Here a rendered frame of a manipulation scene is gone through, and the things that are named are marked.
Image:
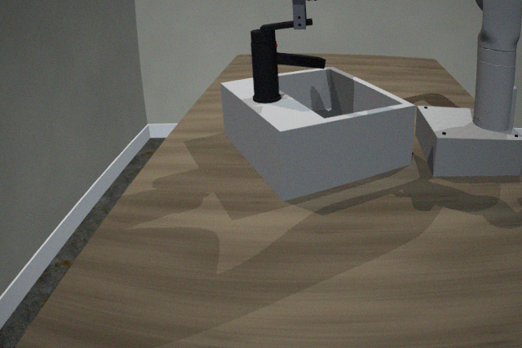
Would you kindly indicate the grey rectangular sink basin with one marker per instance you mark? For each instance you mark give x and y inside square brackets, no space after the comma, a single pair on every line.
[300,145]

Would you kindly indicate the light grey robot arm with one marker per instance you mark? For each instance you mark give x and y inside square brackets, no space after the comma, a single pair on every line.
[495,74]

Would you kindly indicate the black mixer tap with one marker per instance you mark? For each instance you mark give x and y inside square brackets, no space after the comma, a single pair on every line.
[265,60]

